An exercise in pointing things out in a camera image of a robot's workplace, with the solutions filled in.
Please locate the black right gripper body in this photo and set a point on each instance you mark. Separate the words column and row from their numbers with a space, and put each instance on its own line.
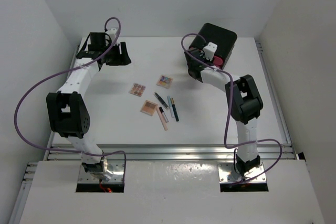
column 203, row 56

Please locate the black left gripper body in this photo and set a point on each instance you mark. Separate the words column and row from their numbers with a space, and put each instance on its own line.
column 112, row 57

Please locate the pink drawer black knob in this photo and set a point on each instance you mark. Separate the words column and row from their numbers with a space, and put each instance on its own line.
column 218, row 62

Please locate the glitter nine-colour palette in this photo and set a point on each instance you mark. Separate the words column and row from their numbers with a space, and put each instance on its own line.
column 164, row 81

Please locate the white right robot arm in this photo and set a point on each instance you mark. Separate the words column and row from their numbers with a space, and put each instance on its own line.
column 244, row 106

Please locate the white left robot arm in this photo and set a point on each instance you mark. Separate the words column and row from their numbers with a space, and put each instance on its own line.
column 68, row 115

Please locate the clear nine-pan brown palette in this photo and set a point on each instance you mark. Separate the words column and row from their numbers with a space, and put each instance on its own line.
column 137, row 89

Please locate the dark green gold tube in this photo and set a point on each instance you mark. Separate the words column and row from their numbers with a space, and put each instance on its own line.
column 174, row 109

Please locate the black drawer cabinet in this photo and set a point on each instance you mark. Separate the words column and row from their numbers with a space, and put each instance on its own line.
column 223, row 38

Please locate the black eyeliner pencil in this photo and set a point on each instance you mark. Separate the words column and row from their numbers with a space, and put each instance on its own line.
column 160, row 99

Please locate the light blue mascara tube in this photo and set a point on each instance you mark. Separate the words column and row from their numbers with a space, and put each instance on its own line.
column 170, row 106

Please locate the black cap clear tube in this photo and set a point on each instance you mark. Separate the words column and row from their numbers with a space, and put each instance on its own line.
column 163, row 114

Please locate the beige four-pan palette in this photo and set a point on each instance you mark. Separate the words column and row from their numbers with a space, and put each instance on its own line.
column 149, row 108

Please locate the pink beige stick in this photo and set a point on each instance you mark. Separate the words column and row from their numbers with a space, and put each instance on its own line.
column 162, row 119

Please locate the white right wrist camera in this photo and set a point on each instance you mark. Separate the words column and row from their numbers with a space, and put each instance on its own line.
column 210, row 50

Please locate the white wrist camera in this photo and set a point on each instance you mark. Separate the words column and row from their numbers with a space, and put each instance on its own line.
column 210, row 50
column 111, row 34

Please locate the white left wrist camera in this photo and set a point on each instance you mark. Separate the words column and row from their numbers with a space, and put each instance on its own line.
column 111, row 34

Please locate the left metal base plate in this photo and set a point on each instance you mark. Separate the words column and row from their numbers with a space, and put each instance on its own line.
column 114, row 175

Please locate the metal base plate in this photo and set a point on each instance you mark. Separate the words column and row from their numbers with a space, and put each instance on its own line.
column 114, row 175
column 227, row 174

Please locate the aluminium rail frame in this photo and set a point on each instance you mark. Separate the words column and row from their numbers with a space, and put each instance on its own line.
column 171, row 176

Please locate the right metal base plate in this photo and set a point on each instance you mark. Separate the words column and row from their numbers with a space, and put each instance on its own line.
column 227, row 174

